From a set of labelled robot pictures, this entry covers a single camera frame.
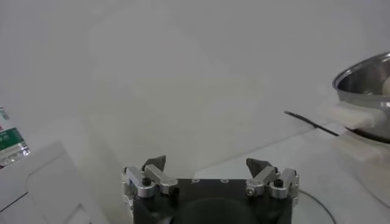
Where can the white cabinet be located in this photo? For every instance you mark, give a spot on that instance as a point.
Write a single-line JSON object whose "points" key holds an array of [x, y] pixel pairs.
{"points": [[45, 188]]}

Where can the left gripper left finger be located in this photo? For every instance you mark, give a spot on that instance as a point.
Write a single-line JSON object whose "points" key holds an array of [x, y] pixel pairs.
{"points": [[152, 179]]}

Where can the round glass pot lid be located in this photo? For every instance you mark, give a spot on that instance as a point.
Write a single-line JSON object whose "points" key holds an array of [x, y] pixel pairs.
{"points": [[350, 182]]}

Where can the perforated stainless steel steamer basket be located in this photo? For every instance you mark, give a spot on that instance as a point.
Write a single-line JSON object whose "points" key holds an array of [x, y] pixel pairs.
{"points": [[365, 76]]}

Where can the white electric cooker base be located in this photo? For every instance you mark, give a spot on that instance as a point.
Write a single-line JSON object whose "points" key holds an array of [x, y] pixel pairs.
{"points": [[356, 115]]}

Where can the white steamed baozi bun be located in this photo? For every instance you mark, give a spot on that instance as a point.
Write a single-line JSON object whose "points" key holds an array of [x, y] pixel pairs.
{"points": [[387, 86]]}

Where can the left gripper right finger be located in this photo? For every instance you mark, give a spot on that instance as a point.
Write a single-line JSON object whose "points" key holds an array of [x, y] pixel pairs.
{"points": [[268, 179]]}

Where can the clear green-label water bottle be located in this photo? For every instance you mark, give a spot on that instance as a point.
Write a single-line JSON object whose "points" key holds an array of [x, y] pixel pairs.
{"points": [[12, 143]]}

